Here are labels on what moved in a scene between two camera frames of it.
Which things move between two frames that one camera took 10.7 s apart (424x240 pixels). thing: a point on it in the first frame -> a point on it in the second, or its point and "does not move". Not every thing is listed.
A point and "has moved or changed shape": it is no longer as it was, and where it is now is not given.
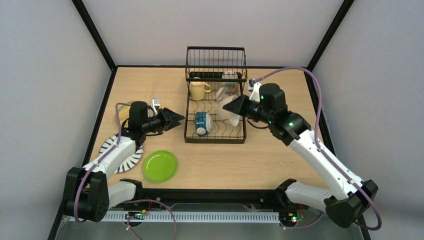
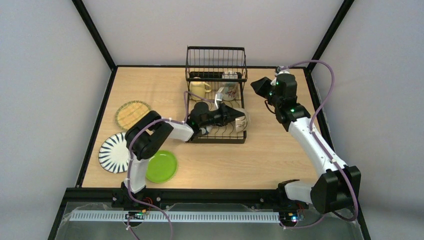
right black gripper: [247, 108] -> [267, 88]
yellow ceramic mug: [197, 90] does not move
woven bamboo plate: [123, 113] does not move
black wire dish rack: [215, 75] does not move
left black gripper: [164, 119] -> [224, 112]
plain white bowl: [233, 118] has moved or changed shape
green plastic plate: [160, 166] does not move
